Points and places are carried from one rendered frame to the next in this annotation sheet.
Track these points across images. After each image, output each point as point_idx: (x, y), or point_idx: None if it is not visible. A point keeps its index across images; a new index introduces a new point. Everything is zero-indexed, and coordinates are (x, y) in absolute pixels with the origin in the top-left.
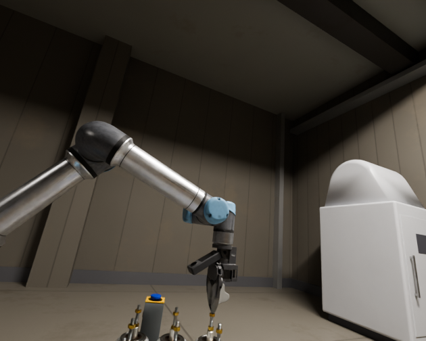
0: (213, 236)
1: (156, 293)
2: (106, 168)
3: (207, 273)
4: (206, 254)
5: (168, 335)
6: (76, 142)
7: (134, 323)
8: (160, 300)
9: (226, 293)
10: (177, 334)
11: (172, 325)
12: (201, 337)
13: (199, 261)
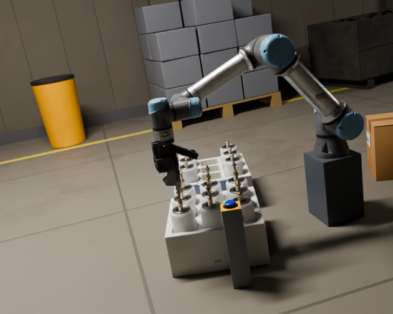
0: (173, 131)
1: (229, 203)
2: (267, 66)
3: (178, 165)
4: (179, 147)
5: (214, 206)
6: None
7: (234, 173)
8: (224, 204)
9: (164, 177)
10: (207, 181)
11: (211, 196)
12: (187, 209)
13: (188, 149)
